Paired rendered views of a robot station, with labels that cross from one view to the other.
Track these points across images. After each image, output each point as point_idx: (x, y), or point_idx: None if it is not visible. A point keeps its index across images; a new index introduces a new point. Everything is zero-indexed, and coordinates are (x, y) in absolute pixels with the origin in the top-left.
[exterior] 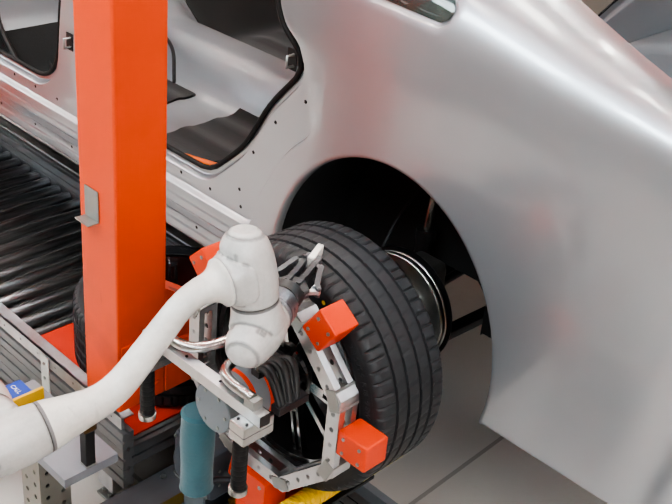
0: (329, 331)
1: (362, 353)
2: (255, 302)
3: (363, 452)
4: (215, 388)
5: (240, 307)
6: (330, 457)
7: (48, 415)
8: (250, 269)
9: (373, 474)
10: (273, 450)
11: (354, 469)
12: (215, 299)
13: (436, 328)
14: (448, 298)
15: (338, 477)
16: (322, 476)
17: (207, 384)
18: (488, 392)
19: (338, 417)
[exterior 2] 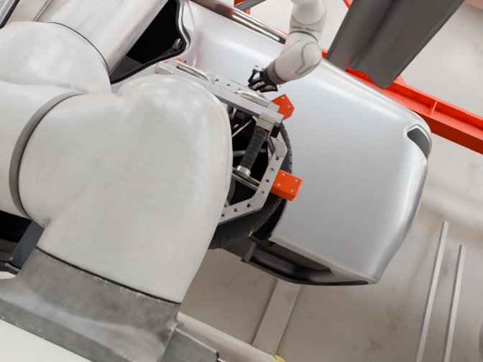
0: (290, 105)
1: (285, 136)
2: (318, 33)
3: (300, 181)
4: (238, 98)
5: (310, 31)
6: (265, 189)
7: None
8: (326, 11)
9: (251, 232)
10: None
11: (256, 216)
12: (316, 8)
13: (230, 194)
14: (236, 180)
15: (237, 225)
16: (254, 205)
17: (228, 96)
18: (282, 214)
19: (282, 159)
